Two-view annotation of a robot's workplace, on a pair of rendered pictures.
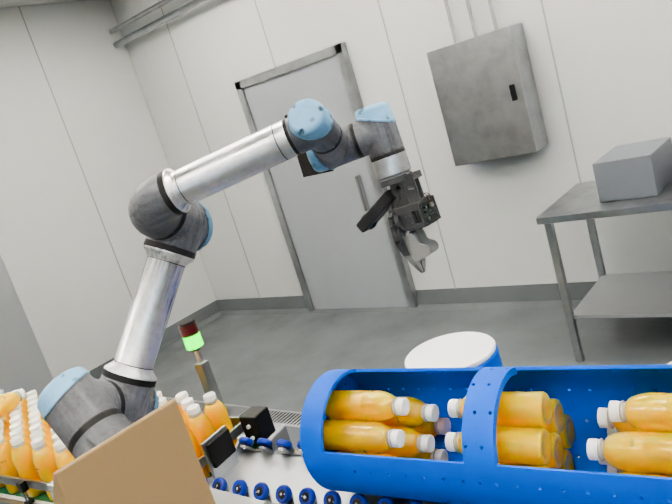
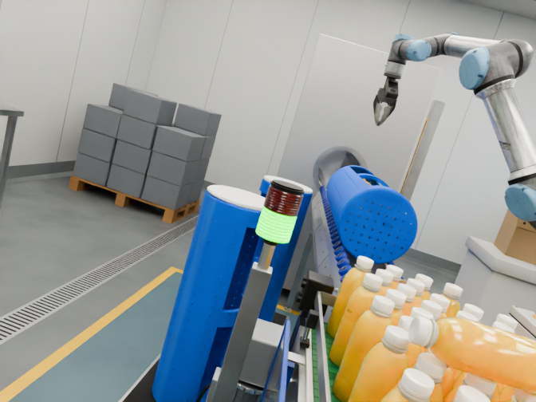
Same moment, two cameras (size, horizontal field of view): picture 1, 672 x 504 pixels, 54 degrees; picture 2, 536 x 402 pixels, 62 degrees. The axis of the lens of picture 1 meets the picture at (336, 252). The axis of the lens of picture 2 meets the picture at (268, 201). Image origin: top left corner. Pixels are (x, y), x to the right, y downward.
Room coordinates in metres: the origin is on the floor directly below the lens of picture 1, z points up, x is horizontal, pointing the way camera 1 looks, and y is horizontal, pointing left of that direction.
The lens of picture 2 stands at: (2.72, 1.21, 1.37)
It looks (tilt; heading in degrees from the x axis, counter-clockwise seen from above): 11 degrees down; 235
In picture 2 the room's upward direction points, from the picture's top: 17 degrees clockwise
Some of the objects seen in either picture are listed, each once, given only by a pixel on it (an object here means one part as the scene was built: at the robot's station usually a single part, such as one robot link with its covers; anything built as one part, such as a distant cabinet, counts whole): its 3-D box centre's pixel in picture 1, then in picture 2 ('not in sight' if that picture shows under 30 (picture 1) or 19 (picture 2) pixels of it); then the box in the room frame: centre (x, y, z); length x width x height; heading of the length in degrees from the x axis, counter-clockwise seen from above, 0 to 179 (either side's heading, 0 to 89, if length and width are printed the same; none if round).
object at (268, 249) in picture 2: (193, 341); (275, 226); (2.26, 0.58, 1.18); 0.06 x 0.06 x 0.16
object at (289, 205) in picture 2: (188, 329); (283, 200); (2.26, 0.58, 1.23); 0.06 x 0.06 x 0.04
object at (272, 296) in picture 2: not in sight; (265, 258); (1.29, -0.73, 0.59); 0.28 x 0.28 x 0.88
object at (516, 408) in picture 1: (500, 409); not in sight; (1.22, -0.23, 1.16); 0.19 x 0.07 x 0.07; 54
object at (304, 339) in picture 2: not in sight; (309, 328); (2.05, 0.53, 0.94); 0.03 x 0.02 x 0.08; 54
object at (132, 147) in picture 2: not in sight; (148, 150); (1.12, -3.64, 0.59); 1.20 x 0.80 x 1.19; 138
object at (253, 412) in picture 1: (257, 426); (317, 296); (1.93, 0.40, 0.95); 0.10 x 0.07 x 0.10; 144
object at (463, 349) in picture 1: (449, 353); (242, 197); (1.85, -0.24, 1.03); 0.28 x 0.28 x 0.01
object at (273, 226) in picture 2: (193, 340); (276, 223); (2.26, 0.58, 1.18); 0.06 x 0.06 x 0.05
